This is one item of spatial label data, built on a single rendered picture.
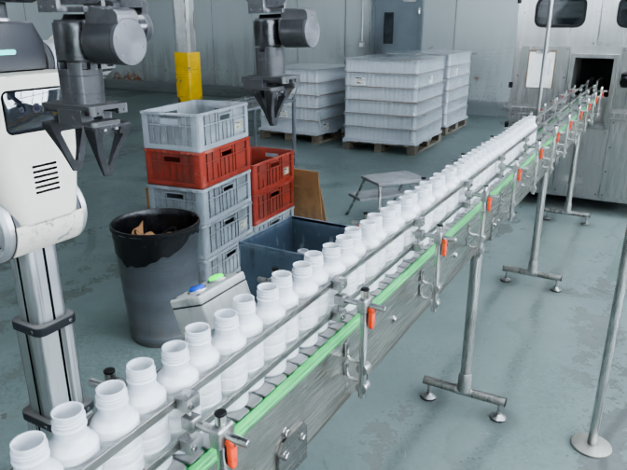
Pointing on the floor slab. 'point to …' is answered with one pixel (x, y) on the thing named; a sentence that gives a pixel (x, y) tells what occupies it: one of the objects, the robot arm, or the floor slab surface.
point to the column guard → (188, 76)
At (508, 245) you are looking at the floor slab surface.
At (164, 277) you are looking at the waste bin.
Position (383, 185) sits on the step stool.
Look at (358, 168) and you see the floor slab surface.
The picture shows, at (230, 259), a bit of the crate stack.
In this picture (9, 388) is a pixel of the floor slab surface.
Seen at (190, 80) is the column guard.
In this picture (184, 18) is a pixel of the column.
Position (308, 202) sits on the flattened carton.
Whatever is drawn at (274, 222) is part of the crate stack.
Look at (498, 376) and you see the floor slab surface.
